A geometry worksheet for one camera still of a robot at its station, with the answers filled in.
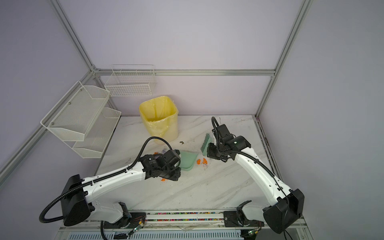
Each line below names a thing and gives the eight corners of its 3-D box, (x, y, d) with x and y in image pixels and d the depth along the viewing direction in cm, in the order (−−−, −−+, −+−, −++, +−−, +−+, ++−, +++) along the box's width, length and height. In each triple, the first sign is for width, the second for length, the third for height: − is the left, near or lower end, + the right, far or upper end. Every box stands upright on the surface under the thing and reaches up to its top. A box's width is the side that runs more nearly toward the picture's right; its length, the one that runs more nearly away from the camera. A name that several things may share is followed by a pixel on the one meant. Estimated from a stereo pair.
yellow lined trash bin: (158, 152, 101) (148, 127, 80) (147, 129, 114) (136, 103, 93) (185, 140, 107) (182, 114, 87) (172, 120, 120) (167, 93, 100)
